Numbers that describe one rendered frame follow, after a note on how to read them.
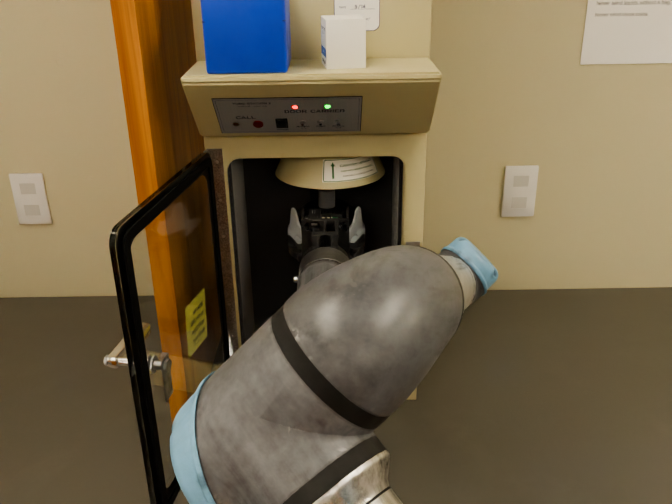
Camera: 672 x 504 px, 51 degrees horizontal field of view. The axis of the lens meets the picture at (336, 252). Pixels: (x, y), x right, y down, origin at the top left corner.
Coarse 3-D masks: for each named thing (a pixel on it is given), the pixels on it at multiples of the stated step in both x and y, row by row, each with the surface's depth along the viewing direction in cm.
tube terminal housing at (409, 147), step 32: (192, 0) 93; (320, 0) 93; (384, 0) 93; (416, 0) 93; (320, 32) 95; (384, 32) 95; (416, 32) 95; (224, 160) 102; (416, 160) 102; (416, 192) 104; (416, 224) 106
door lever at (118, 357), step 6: (120, 342) 87; (114, 348) 86; (120, 348) 86; (114, 354) 85; (120, 354) 85; (108, 360) 84; (114, 360) 84; (120, 360) 84; (126, 360) 84; (108, 366) 84; (114, 366) 84; (126, 366) 84
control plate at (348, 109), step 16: (352, 96) 89; (224, 112) 92; (240, 112) 92; (256, 112) 92; (272, 112) 92; (288, 112) 92; (304, 112) 92; (320, 112) 92; (336, 112) 92; (352, 112) 93; (224, 128) 96; (240, 128) 96; (256, 128) 96; (272, 128) 96; (288, 128) 96; (304, 128) 96; (320, 128) 96; (336, 128) 96; (352, 128) 96
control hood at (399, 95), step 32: (320, 64) 92; (384, 64) 91; (416, 64) 91; (192, 96) 89; (224, 96) 89; (256, 96) 89; (288, 96) 89; (320, 96) 89; (384, 96) 89; (416, 96) 89; (384, 128) 97; (416, 128) 97
